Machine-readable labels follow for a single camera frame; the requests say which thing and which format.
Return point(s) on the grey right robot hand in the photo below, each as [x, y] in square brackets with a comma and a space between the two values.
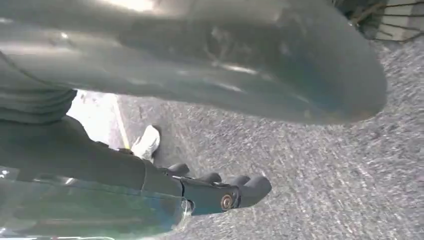
[99, 172]

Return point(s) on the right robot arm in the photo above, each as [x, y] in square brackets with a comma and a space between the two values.
[33, 106]

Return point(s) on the yellow floor tape strip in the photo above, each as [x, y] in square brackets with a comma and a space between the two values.
[122, 129]

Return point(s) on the person's foot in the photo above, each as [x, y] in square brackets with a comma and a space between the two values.
[145, 142]

